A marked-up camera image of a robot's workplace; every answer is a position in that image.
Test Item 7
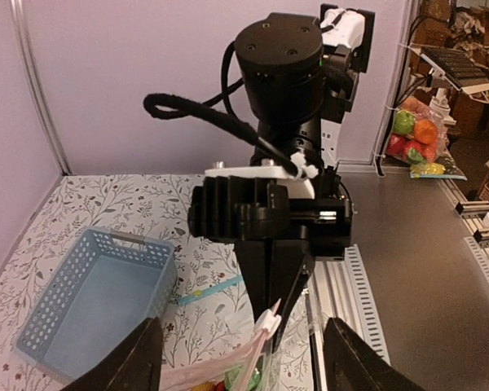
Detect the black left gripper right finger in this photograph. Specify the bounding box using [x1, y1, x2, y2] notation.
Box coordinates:
[323, 318, 423, 391]

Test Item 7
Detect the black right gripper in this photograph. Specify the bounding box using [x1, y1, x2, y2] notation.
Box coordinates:
[234, 166, 353, 352]

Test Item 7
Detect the tilted laptop on stand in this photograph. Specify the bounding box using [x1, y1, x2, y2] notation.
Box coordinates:
[420, 46, 489, 95]

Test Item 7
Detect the front aluminium rail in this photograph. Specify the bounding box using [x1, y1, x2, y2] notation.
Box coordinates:
[306, 244, 390, 390]

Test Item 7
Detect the floral patterned table mat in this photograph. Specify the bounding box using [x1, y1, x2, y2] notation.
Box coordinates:
[0, 174, 323, 391]

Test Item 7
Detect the bag of toy fruit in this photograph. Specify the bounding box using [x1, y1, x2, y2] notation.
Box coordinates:
[385, 96, 467, 181]

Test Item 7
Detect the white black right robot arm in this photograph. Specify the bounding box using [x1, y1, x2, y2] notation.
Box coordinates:
[143, 4, 375, 322]

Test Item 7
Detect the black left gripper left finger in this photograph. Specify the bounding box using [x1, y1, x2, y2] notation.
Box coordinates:
[64, 318, 163, 391]

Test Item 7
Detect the clear pink zipper bag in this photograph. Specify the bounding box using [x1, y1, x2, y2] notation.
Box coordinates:
[159, 301, 281, 390]

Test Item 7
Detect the light blue plastic basket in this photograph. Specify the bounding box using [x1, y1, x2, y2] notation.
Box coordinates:
[14, 227, 178, 383]

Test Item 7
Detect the clear blue zipper bag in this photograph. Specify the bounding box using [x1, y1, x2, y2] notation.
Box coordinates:
[162, 277, 314, 390]

